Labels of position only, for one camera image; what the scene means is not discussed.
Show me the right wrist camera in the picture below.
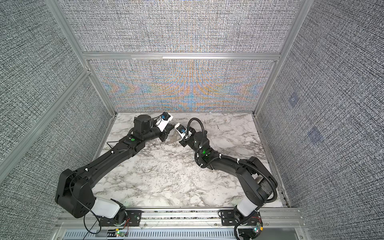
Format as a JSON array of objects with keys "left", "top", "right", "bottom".
[{"left": 175, "top": 123, "right": 192, "bottom": 140}]

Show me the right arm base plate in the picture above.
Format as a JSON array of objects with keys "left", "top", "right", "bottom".
[{"left": 218, "top": 209, "right": 263, "bottom": 227}]

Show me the aluminium enclosure frame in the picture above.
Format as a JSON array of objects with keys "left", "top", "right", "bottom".
[{"left": 0, "top": 0, "right": 315, "bottom": 184}]

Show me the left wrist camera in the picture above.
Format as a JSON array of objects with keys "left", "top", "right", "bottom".
[{"left": 155, "top": 112, "right": 174, "bottom": 132}]

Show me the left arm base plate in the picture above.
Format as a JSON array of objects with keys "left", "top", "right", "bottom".
[{"left": 100, "top": 210, "right": 143, "bottom": 228}]

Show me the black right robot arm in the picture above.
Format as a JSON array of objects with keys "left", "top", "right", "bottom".
[{"left": 177, "top": 130, "right": 278, "bottom": 217}]

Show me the aluminium front rail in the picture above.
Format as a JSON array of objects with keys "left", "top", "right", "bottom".
[{"left": 50, "top": 207, "right": 311, "bottom": 240}]

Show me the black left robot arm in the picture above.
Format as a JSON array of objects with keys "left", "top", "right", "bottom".
[{"left": 55, "top": 112, "right": 175, "bottom": 225}]

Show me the black corrugated cable conduit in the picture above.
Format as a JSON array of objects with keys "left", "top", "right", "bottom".
[{"left": 186, "top": 117, "right": 279, "bottom": 204}]

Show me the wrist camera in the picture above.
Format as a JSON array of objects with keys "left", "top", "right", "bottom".
[
  {"left": 155, "top": 112, "right": 174, "bottom": 132},
  {"left": 175, "top": 123, "right": 192, "bottom": 140}
]

